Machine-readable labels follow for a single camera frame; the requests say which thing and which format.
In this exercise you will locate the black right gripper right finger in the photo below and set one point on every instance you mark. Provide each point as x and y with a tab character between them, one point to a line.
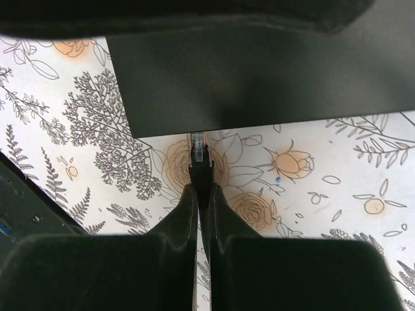
252	272

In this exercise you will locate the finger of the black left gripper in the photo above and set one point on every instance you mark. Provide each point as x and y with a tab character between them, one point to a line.
80	19

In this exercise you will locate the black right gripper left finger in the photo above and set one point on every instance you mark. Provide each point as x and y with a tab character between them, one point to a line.
153	271

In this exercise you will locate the black network switch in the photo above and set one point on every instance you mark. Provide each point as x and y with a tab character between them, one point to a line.
183	82

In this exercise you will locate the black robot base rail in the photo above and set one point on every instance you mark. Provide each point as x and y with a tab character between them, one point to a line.
27	210

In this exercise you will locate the floral table mat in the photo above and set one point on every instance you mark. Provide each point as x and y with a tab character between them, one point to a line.
64	127

